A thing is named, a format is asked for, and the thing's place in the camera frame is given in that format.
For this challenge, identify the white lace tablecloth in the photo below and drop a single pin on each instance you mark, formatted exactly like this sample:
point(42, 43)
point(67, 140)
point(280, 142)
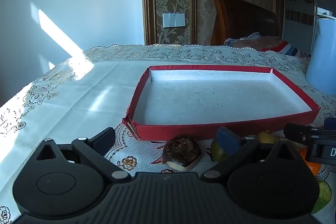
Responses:
point(65, 98)

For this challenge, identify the striped colourful blanket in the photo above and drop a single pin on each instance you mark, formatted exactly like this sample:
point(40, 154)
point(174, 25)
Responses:
point(257, 43)

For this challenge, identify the brown wooden headboard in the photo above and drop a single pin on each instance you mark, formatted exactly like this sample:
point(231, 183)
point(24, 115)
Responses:
point(241, 19)

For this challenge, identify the green citrus fruit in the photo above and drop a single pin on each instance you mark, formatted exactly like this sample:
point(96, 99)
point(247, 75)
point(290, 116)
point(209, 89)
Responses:
point(216, 154)
point(324, 195)

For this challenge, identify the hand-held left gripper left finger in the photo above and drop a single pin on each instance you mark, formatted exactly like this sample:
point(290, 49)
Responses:
point(105, 138)

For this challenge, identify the wardrobe with patterned doors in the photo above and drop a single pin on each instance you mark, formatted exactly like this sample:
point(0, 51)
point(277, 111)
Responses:
point(299, 16)

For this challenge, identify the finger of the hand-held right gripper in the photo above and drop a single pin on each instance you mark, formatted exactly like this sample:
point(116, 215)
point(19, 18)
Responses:
point(330, 123)
point(299, 133)

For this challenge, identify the red shallow cardboard box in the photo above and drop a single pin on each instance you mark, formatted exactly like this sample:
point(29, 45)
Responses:
point(210, 98)

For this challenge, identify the small orange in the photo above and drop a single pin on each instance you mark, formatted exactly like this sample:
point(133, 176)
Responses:
point(312, 169)

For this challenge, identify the yellow-brown round fruit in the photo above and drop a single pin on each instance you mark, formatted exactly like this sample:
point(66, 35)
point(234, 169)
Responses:
point(265, 137)

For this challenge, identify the white wall light switch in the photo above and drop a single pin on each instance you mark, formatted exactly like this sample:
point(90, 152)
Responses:
point(173, 20)

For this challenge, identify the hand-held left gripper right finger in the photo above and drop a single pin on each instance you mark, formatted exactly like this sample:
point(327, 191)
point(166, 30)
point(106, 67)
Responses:
point(228, 140)

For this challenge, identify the light blue kettle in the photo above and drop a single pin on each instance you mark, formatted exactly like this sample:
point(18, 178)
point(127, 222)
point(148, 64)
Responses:
point(323, 61)

